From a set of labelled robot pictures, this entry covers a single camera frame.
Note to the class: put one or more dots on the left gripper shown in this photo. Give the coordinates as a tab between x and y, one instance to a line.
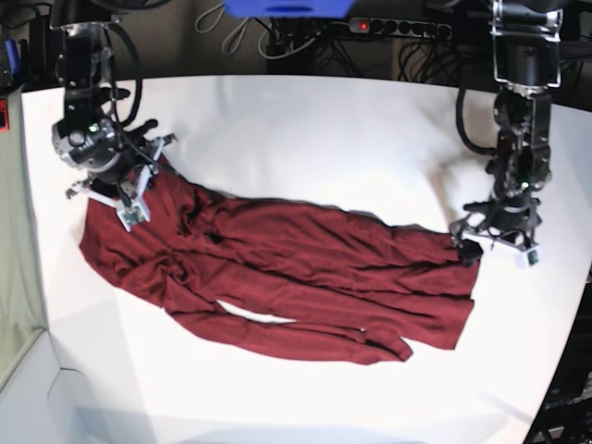
510	222

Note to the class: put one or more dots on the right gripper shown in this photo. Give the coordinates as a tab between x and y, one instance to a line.
119	169

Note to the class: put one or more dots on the dark red t-shirt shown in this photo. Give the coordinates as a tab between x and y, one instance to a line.
291	280

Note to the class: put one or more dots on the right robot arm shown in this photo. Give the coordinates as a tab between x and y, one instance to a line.
100	70

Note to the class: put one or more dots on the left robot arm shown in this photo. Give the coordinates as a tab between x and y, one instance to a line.
526	64

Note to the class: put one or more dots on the red and black device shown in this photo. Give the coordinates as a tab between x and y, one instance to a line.
4	116

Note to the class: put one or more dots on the grey fabric side panel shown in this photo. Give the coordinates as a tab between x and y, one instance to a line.
23	315

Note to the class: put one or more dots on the black power strip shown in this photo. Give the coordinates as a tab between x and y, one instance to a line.
401	28

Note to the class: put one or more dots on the blue box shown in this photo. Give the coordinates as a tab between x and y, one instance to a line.
288	8

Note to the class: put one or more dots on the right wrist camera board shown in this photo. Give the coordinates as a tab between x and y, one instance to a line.
132	216

